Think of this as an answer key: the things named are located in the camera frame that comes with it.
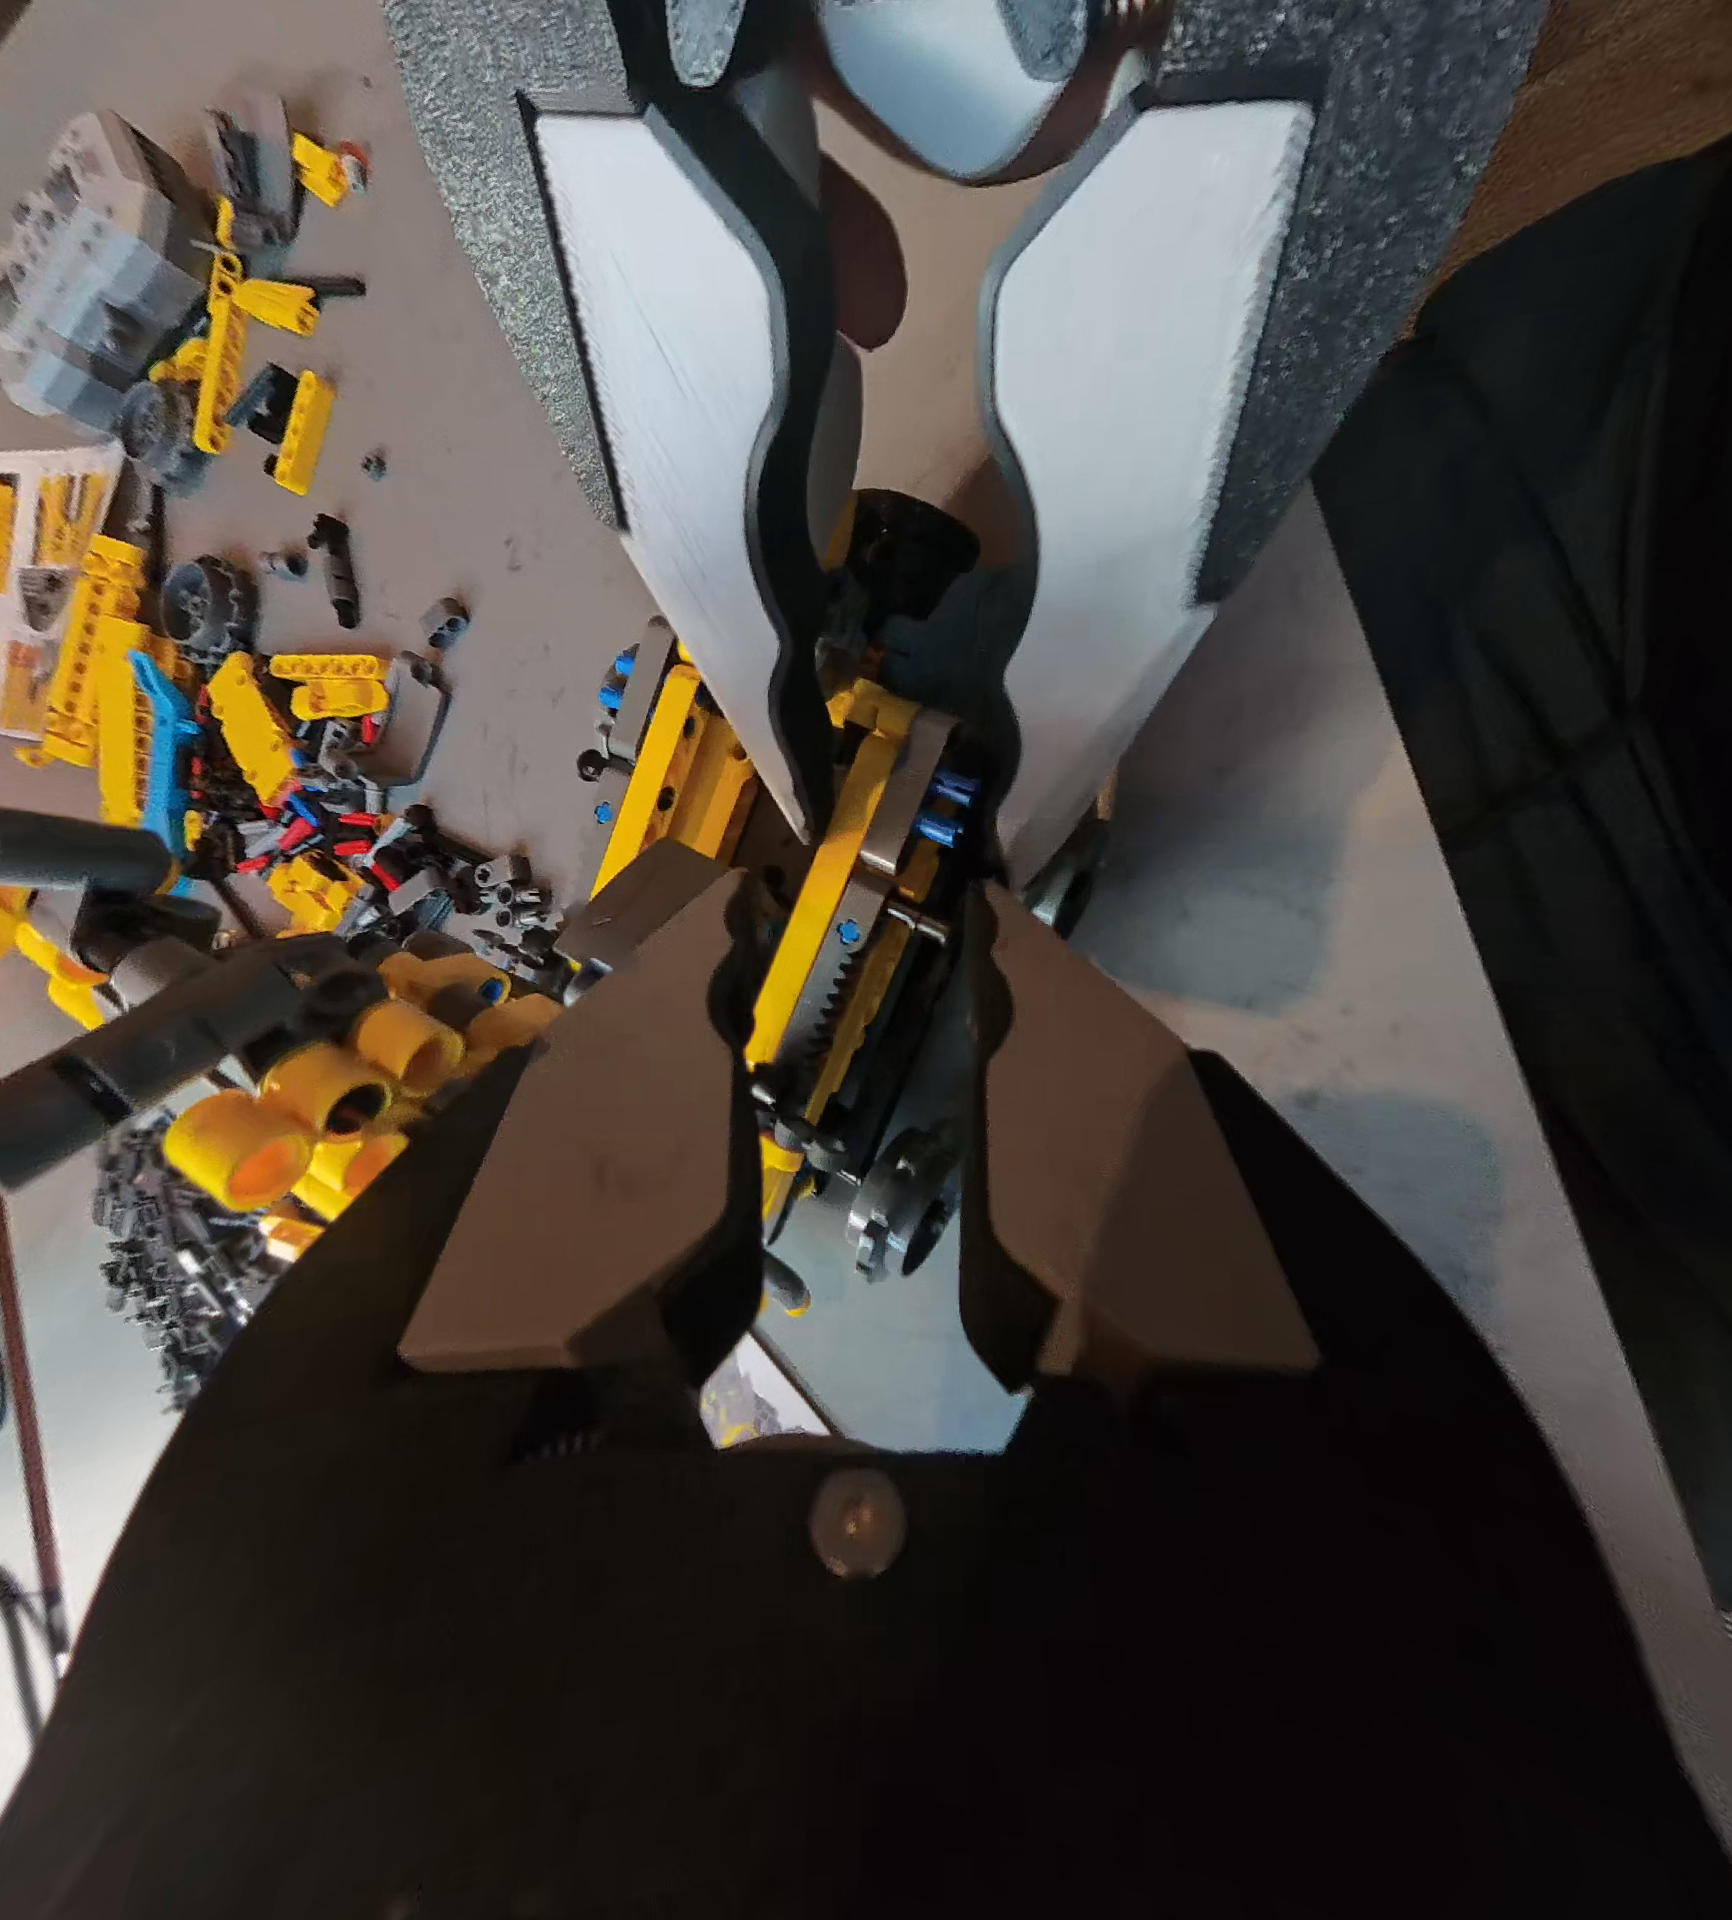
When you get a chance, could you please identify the yellow brick with grey end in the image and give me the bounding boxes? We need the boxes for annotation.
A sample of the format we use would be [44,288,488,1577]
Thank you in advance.
[287,126,376,207]

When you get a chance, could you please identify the yellow toy brick vehicle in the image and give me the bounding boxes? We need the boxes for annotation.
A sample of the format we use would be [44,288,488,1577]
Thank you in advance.
[0,488,1112,1324]

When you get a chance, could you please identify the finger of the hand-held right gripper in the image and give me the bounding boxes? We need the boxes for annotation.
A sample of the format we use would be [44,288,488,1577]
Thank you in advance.
[975,97,1318,888]
[532,104,869,845]

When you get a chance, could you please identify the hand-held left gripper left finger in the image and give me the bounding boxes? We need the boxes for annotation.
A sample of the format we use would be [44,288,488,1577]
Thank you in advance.
[398,867,772,1405]

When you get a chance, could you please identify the dark grey toothed wheel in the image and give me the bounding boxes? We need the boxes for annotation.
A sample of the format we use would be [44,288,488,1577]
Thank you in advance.
[158,553,264,658]

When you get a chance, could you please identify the grey toothed rack piece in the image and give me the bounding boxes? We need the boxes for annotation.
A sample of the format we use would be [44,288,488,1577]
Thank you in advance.
[754,916,946,1115]

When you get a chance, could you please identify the person's right hand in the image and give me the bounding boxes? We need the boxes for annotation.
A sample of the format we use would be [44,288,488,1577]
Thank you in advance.
[818,142,912,352]

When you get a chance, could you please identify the open instruction booklet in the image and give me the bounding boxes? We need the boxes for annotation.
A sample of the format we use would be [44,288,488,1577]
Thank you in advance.
[700,1333,841,1450]

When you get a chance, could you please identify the short yellow beam brick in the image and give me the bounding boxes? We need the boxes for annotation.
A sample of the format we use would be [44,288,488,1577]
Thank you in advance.
[264,364,343,501]

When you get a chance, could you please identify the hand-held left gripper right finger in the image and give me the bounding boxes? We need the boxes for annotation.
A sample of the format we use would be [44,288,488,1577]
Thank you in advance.
[956,876,1325,1396]

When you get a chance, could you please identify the pile of loose brick pieces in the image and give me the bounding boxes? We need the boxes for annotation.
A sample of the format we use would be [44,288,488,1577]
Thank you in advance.
[18,91,617,1341]

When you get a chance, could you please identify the small grey wheel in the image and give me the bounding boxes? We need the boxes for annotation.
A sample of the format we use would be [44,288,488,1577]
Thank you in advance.
[116,381,220,492]

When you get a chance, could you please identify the grey battery box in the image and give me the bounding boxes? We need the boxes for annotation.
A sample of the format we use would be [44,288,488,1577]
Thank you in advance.
[0,109,213,432]

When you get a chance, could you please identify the blue brick separator tool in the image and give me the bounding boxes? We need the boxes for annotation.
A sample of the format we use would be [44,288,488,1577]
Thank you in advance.
[94,645,213,860]

